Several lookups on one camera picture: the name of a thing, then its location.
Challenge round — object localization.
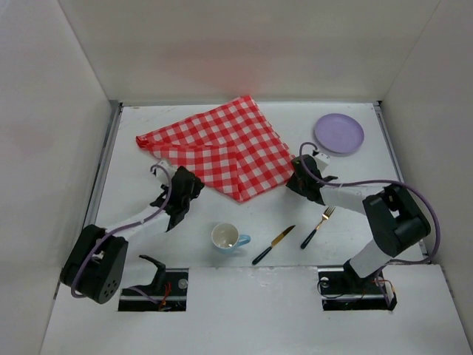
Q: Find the red white checkered cloth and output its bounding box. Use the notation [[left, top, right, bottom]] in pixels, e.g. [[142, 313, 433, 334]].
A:
[[135, 95, 293, 203]]

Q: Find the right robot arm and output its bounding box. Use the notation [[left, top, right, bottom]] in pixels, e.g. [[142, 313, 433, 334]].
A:
[[286, 155, 431, 287]]

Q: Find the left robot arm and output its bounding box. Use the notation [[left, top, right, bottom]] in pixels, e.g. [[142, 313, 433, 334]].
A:
[[60, 163, 205, 304]]

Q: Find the lilac plastic plate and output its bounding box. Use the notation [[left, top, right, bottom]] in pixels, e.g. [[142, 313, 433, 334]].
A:
[[313, 113, 365, 155]]

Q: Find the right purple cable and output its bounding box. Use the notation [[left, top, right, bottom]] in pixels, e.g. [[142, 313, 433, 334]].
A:
[[298, 141, 442, 264]]

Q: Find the purple cable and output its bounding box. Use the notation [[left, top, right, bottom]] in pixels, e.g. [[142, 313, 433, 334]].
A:
[[69, 164, 180, 300], [298, 141, 442, 264]]

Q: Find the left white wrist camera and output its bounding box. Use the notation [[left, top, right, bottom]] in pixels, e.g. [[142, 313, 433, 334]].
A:
[[150, 158, 177, 185]]

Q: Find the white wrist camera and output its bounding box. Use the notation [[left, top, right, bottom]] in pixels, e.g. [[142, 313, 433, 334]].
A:
[[150, 158, 177, 185], [313, 152, 330, 172]]

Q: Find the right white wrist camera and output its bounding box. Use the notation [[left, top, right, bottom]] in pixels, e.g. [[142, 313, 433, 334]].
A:
[[313, 152, 330, 172]]

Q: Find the gold fork dark handle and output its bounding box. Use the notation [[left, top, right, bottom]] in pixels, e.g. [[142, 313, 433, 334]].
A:
[[300, 206, 336, 250]]

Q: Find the gold knife dark handle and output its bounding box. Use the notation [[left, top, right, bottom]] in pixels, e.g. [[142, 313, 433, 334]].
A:
[[251, 225, 295, 266]]

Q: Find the white mug blue handle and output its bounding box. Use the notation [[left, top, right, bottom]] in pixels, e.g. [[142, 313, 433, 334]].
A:
[[211, 223, 251, 254]]

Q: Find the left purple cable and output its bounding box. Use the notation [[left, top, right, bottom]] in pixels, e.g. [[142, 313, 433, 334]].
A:
[[69, 164, 180, 300]]

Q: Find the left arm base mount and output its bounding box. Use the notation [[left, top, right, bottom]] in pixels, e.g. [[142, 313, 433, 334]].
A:
[[118, 254, 189, 312]]

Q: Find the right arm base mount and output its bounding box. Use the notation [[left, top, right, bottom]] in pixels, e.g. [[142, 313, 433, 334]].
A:
[[316, 267, 398, 311]]

